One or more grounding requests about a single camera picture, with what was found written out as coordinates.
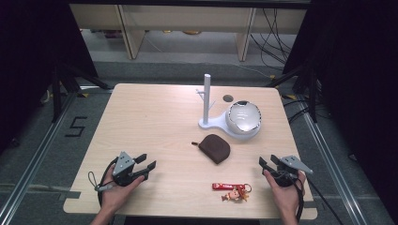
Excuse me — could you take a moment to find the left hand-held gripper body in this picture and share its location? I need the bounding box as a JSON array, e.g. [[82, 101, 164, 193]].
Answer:
[[111, 151, 146, 188]]

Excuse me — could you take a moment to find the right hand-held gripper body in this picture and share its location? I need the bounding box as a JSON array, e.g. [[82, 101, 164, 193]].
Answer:
[[271, 155, 314, 188]]

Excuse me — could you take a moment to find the red strap cowboy keychain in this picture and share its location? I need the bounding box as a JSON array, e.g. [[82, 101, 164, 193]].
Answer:
[[211, 182, 253, 203]]

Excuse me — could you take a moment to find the person's right hand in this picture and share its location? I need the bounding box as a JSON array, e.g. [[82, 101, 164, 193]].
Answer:
[[263, 169, 307, 218]]

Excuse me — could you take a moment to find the person's left hand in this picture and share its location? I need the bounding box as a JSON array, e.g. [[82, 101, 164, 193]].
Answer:
[[99, 163, 146, 215]]

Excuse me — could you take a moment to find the brown zip pouch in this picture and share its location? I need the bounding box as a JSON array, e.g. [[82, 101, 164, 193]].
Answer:
[[191, 133, 232, 166]]

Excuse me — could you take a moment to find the white round bowl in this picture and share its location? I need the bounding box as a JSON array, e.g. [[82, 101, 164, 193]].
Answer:
[[224, 99, 262, 136]]

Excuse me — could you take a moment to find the black metal stand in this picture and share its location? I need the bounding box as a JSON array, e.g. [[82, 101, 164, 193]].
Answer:
[[50, 60, 111, 124], [265, 60, 322, 124]]

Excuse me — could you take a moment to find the white hook stand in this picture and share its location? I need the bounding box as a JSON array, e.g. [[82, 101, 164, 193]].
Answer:
[[195, 73, 261, 141]]

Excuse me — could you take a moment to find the black curtain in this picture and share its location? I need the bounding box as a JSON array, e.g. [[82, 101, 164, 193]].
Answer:
[[283, 0, 398, 218], [0, 0, 99, 155]]

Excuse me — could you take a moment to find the beige wooden desk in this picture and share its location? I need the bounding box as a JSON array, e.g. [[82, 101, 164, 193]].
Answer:
[[69, 3, 308, 62]]

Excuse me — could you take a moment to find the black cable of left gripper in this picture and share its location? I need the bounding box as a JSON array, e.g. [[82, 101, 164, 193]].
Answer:
[[97, 157, 120, 225]]

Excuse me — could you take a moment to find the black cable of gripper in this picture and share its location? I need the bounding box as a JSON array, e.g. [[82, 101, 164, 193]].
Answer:
[[97, 157, 120, 225], [294, 170, 345, 225]]

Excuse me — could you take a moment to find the grey wrist lanyard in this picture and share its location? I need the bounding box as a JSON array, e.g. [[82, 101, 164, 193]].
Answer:
[[87, 170, 115, 192]]

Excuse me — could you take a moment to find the metal floor rail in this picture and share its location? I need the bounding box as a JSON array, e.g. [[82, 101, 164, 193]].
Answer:
[[0, 91, 78, 225], [298, 99, 372, 225]]

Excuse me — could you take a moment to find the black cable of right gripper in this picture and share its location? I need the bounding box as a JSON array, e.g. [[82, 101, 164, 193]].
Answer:
[[294, 170, 345, 225]]

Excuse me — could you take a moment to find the bundle of black floor cables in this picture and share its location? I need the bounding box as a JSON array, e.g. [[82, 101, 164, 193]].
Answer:
[[249, 7, 299, 72]]

